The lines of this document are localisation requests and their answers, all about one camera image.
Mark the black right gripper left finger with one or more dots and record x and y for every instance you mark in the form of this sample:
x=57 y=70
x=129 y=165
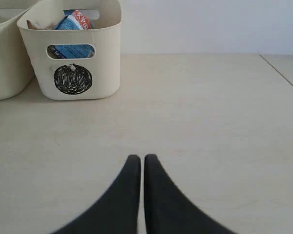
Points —
x=116 y=211

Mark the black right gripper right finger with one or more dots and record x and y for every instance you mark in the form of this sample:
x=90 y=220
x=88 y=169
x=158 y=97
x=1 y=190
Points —
x=168 y=210

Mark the blue noodle packet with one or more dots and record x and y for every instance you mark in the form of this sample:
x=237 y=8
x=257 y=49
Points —
x=73 y=20

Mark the orange snack bag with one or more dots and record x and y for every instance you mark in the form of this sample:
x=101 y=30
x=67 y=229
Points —
x=35 y=26

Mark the cream bin with circle mark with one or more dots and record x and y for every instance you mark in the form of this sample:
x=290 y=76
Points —
x=72 y=79

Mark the cream bin with square mark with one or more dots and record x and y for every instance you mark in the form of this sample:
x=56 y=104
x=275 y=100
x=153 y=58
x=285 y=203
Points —
x=15 y=67

